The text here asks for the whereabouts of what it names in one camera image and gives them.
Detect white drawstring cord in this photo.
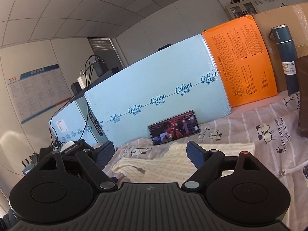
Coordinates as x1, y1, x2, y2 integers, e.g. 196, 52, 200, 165
278, 163, 308, 177

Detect dark device with antennas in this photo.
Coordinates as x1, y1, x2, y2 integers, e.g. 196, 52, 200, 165
20, 153, 39, 177

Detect small black box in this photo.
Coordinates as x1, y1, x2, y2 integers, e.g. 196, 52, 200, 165
71, 82, 84, 96

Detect orange printed box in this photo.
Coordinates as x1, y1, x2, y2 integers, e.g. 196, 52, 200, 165
201, 15, 279, 108

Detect cream knitted sweater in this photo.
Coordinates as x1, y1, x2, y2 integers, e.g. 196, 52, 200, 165
112, 141, 256, 186

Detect blue thermos bottle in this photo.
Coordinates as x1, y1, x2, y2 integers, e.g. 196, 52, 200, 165
269, 24, 300, 96

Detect brown leather pants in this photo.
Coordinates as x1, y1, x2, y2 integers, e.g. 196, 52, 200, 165
295, 56, 308, 138

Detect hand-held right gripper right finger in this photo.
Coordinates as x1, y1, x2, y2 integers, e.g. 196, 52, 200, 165
180, 141, 263, 193

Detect black smartphone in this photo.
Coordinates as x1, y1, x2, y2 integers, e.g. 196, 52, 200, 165
148, 110, 202, 146

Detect brown cardboard box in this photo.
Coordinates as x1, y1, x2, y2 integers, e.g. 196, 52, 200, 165
253, 3, 308, 93

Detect black power cable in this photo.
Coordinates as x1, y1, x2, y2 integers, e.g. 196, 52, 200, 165
49, 54, 102, 147

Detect black power adapter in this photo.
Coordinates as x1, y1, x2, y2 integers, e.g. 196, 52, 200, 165
93, 57, 108, 77

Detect small light blue carton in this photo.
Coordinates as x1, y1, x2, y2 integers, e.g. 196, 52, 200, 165
48, 97, 100, 148

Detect large light blue carton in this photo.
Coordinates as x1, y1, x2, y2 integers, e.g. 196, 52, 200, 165
84, 33, 233, 148

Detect cartoon printed bedsheet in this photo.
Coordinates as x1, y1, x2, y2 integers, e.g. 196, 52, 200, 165
89, 91, 308, 231

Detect wall poster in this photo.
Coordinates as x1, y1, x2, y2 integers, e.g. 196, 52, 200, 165
6, 64, 73, 125

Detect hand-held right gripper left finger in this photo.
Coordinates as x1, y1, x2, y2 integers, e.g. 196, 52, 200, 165
36, 141, 118, 193

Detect grey slatted door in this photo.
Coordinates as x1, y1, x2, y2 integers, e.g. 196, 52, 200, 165
88, 38, 121, 71

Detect flat black device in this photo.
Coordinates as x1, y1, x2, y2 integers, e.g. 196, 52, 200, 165
89, 67, 126, 85

